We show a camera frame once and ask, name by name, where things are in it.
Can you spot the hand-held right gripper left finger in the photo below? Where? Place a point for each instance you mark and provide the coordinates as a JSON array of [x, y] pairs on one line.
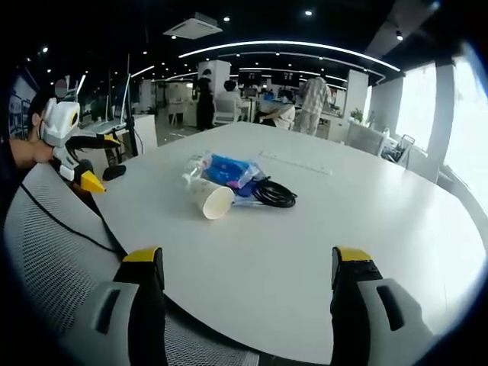
[[114, 328]]

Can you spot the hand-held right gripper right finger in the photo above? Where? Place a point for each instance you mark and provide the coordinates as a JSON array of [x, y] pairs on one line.
[[366, 328]]

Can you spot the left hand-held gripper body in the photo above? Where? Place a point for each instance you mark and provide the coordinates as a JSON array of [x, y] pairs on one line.
[[57, 122]]

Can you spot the black computer mouse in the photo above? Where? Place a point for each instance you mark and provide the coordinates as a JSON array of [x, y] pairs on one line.
[[113, 172]]

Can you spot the clear plastic bottle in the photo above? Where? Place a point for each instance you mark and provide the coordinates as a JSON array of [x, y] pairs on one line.
[[194, 165]]

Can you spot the white paper cup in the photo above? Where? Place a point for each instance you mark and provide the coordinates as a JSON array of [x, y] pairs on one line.
[[211, 200]]

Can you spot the blue packet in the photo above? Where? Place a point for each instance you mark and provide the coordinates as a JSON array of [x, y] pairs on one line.
[[232, 171]]

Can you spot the person's left hand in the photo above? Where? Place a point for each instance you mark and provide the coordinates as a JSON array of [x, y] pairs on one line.
[[32, 152]]

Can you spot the person's head with mask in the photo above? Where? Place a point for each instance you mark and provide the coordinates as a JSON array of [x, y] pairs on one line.
[[36, 110]]

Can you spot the black stand pole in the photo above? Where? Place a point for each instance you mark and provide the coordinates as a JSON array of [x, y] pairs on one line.
[[131, 122]]

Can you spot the white cabinet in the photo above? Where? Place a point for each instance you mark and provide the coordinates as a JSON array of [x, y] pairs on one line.
[[145, 133]]

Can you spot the grey mesh office chair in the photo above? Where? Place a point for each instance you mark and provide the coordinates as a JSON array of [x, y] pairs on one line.
[[57, 267]]

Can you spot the white table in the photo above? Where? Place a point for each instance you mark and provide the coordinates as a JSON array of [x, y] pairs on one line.
[[289, 251]]

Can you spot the white office chair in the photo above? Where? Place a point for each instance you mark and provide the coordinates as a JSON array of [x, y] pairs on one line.
[[225, 112]]

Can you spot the ceiling air conditioner vent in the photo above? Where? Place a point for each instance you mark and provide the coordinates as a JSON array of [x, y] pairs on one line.
[[192, 26]]

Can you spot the potted green plant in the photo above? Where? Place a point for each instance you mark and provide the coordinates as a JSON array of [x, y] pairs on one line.
[[357, 114]]

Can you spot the blue wall poster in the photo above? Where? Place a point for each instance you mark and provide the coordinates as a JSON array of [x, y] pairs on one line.
[[19, 110]]

